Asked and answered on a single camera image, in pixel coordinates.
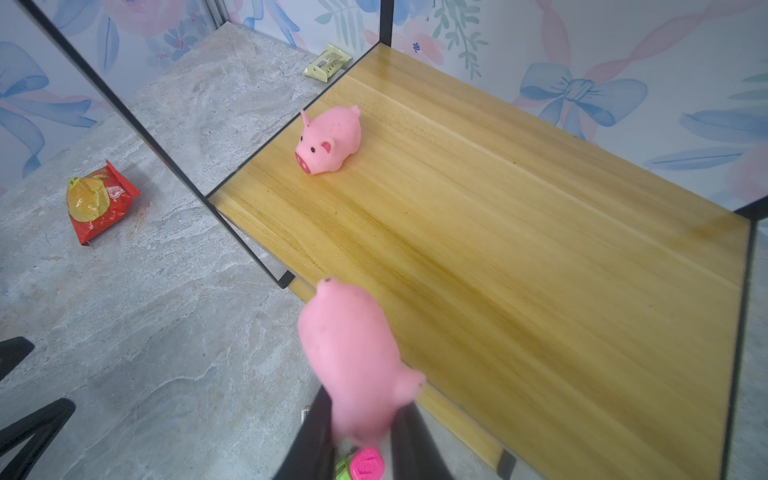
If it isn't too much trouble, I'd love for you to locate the green truck pink mixer toy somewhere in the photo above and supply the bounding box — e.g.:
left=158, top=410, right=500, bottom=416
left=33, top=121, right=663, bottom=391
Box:
left=334, top=448, right=386, bottom=480

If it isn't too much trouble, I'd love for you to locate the small green packet by wall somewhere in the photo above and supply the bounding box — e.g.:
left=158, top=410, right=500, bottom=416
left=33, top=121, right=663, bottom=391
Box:
left=303, top=44, right=352, bottom=83

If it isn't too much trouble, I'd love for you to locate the pink pig toy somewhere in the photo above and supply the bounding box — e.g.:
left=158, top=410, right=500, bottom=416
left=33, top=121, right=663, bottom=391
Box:
left=298, top=277, right=426, bottom=449

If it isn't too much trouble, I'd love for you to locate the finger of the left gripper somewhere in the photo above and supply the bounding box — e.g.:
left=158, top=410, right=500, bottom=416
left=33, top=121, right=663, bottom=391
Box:
left=0, top=337, right=35, bottom=380
left=1, top=398, right=76, bottom=480

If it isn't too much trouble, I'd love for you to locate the pink pig on middle shelf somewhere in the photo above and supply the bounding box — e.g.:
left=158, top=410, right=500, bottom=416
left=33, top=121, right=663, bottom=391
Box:
left=295, top=105, right=362, bottom=175

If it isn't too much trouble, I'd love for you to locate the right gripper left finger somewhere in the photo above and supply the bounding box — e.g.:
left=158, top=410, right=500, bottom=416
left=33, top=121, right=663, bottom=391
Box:
left=273, top=387, right=335, bottom=480

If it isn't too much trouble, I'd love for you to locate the red yellow snack packet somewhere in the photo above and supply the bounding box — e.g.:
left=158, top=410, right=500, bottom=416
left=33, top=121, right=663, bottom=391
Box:
left=66, top=161, right=141, bottom=246

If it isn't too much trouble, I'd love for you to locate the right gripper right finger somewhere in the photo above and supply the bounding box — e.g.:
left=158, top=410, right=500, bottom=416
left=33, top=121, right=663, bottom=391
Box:
left=390, top=403, right=453, bottom=480

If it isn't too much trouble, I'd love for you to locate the wooden shelf black metal frame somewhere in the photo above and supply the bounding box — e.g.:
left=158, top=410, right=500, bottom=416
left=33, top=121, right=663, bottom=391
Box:
left=17, top=0, right=768, bottom=480

